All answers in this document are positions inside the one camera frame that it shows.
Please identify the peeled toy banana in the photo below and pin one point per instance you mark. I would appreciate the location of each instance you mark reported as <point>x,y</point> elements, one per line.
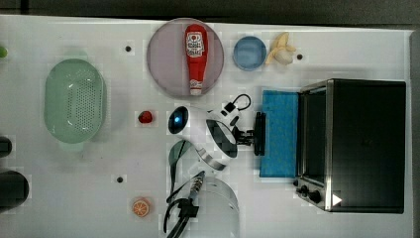
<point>281,50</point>

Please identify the blue round bowl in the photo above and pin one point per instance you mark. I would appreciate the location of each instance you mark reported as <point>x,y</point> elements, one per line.
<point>249,53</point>

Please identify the small black object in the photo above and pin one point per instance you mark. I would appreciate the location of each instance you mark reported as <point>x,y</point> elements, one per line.
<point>5,147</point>

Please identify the blue glass oven door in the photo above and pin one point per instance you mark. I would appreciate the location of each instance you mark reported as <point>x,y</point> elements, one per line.
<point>280,149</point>

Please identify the green perforated colander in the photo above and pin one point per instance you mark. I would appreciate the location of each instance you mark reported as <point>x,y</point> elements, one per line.
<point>74,101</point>

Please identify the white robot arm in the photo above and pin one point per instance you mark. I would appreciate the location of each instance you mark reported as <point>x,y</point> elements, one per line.
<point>216,139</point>

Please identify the green small object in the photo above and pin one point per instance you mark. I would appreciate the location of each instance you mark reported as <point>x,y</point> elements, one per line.
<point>3,52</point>

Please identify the red toy strawberry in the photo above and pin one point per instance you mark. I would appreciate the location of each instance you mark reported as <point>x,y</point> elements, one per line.
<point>146,117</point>

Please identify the black cylinder object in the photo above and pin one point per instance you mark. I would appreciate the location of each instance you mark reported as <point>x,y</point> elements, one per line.
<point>14,190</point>

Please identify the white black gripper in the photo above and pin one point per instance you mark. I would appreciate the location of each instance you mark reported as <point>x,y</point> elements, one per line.
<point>229,114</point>

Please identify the black toaster oven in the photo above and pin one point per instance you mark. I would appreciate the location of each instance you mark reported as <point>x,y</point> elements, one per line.
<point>351,145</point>

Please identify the orange slice toy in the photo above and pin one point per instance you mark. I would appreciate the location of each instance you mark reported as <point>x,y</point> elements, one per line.
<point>142,207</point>

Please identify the grey round plate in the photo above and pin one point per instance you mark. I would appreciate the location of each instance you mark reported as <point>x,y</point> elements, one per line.
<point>167,59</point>

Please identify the red ketchup bottle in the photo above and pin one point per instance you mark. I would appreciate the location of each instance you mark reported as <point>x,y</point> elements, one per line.
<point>196,49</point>

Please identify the teal green cup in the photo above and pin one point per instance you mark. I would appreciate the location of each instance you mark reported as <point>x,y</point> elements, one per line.
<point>177,151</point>

